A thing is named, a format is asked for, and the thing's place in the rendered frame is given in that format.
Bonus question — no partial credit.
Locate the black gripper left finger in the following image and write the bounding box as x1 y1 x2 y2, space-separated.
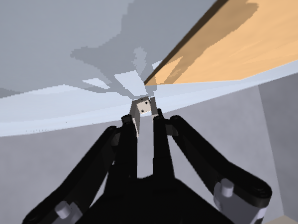
22 100 140 224

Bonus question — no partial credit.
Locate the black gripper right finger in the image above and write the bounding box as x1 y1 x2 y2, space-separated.
150 97 272 224

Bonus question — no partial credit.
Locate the white die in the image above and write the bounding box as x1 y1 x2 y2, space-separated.
137 96 151 114

